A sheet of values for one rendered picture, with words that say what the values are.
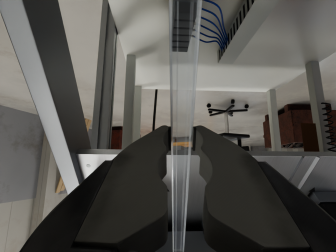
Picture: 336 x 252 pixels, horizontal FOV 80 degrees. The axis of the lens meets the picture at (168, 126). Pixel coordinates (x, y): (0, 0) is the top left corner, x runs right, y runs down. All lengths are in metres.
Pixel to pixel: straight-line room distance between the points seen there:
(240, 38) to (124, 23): 0.31
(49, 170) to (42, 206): 0.66
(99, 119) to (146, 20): 0.28
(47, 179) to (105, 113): 4.16
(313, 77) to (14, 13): 0.84
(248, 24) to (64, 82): 0.44
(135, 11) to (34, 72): 0.40
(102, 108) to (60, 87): 0.31
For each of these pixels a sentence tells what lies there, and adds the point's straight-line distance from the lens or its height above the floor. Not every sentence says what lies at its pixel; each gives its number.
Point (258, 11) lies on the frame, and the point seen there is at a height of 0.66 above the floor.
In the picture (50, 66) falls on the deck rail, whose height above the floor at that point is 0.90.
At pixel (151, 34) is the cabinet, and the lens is 0.64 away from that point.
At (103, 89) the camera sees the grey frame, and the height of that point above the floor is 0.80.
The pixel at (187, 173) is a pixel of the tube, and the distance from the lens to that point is 0.16.
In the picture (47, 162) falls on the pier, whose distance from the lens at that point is 4.67.
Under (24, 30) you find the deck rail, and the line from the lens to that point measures 0.21.
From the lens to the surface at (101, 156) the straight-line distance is 0.27.
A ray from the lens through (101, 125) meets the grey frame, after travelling 0.53.
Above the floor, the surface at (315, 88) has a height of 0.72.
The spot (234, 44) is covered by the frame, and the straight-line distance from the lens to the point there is 0.62.
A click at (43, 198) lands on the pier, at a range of 4.70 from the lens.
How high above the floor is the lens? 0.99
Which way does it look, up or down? 11 degrees down
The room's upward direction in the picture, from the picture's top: 180 degrees counter-clockwise
